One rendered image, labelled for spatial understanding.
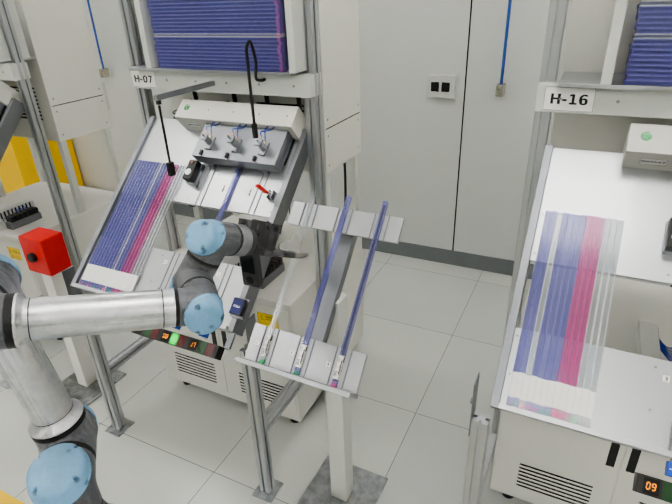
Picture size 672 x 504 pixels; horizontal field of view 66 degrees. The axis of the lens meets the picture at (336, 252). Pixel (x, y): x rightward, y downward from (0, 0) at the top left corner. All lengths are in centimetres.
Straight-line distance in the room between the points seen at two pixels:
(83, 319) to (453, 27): 249
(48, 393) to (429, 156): 249
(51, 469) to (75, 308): 38
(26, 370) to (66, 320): 24
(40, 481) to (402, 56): 264
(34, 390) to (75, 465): 18
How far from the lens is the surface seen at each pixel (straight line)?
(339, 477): 193
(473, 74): 305
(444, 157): 318
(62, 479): 124
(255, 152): 176
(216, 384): 236
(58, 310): 102
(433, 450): 219
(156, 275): 183
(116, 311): 101
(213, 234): 108
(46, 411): 130
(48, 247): 234
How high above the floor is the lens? 162
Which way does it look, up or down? 27 degrees down
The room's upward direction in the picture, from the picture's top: 2 degrees counter-clockwise
